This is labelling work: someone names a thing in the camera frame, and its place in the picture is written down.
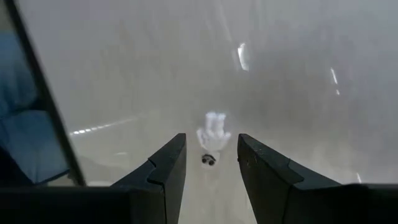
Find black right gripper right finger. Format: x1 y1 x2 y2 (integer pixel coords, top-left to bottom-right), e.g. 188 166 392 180
237 133 398 224

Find white plastic skeleton figure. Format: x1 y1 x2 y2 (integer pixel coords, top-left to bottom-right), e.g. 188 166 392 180
195 111 233 167

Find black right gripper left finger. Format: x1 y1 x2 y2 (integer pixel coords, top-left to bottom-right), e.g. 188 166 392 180
0 133 188 224

